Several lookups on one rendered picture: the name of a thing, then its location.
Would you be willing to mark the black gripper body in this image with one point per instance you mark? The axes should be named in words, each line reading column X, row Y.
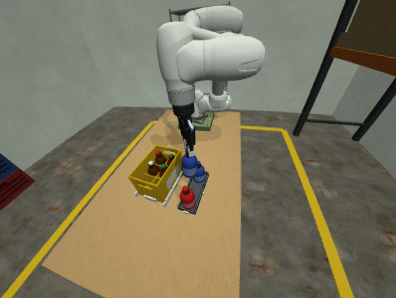
column 184, row 112

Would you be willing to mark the brown bottle with green cap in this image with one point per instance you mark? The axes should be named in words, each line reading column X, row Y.
column 163, row 168
column 171, row 158

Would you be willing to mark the brown bottle with red cap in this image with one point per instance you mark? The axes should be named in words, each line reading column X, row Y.
column 160, row 159

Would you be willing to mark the brown bottle with white cap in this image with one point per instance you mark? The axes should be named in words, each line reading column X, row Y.
column 153, row 169

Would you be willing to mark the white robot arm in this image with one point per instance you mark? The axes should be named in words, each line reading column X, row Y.
column 187, row 55

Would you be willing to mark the blue bottle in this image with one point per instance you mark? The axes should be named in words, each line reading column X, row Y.
column 200, row 177
column 189, row 165

